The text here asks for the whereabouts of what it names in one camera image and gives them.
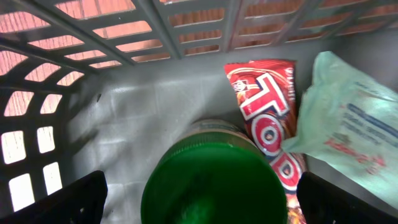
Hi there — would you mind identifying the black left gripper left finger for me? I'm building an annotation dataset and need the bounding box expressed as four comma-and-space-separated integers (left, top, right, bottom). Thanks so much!
1, 170, 108, 224

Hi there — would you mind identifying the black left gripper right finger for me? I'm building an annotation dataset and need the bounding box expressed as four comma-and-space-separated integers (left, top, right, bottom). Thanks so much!
297, 172, 397, 224

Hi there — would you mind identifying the light green tissue pack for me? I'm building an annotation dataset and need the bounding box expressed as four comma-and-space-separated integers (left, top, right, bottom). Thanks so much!
282, 51, 397, 208

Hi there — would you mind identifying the green lid jar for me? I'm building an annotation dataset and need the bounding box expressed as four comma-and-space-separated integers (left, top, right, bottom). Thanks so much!
141, 119, 288, 224

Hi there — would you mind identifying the red chocolate bar wrapper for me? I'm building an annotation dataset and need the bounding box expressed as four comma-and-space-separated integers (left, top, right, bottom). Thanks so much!
224, 59, 307, 223

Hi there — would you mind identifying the grey plastic basket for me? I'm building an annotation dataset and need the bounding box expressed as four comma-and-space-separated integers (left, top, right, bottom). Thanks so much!
1, 1, 397, 223

